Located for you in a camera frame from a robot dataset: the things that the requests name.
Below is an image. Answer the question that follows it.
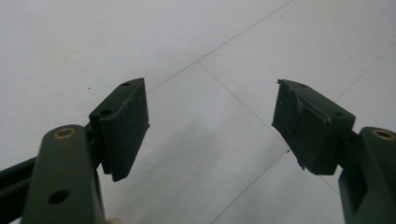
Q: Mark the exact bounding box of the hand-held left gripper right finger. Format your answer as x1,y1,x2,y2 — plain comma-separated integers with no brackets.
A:
271,78,396,224

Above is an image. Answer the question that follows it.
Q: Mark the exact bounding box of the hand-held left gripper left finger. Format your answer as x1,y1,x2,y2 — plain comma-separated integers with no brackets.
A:
20,77,150,224

